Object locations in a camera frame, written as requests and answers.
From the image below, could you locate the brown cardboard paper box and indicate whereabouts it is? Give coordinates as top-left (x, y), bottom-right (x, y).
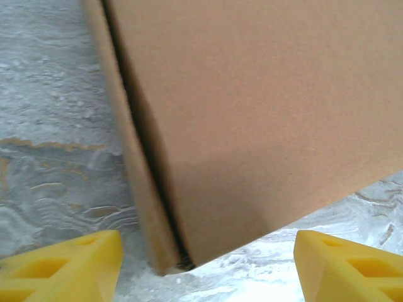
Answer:
top-left (82, 0), bottom-right (403, 277)

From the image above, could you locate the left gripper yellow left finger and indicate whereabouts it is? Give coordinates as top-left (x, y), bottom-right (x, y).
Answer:
top-left (0, 230), bottom-right (123, 302)

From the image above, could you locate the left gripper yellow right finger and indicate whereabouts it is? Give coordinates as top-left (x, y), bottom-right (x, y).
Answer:
top-left (293, 230), bottom-right (403, 302)

